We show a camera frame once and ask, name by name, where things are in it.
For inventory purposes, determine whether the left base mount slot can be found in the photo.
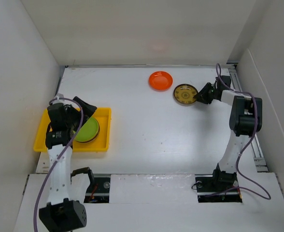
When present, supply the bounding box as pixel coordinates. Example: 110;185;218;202
84;175;111;203

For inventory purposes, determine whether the orange plate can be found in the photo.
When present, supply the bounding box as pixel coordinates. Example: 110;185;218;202
148;71;173;91

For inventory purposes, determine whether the yellow patterned plate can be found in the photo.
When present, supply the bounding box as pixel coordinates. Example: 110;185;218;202
173;84;198;106

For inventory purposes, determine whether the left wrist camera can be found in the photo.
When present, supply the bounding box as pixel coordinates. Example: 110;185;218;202
49;93;65;105

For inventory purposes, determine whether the yellow plastic bin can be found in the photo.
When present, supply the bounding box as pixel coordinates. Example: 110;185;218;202
33;107;112;152

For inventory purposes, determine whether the right aluminium rail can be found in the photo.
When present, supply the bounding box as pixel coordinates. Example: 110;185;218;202
226;63;270;172

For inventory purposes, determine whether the green plate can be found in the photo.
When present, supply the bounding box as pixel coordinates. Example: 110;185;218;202
75;117;100;143

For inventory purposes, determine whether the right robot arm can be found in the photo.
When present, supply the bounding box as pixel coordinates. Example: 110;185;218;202
195;76;263;192

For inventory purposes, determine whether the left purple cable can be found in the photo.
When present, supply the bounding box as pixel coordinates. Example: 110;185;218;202
33;95;85;232

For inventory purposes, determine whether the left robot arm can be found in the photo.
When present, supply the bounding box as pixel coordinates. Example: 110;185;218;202
33;94;97;232

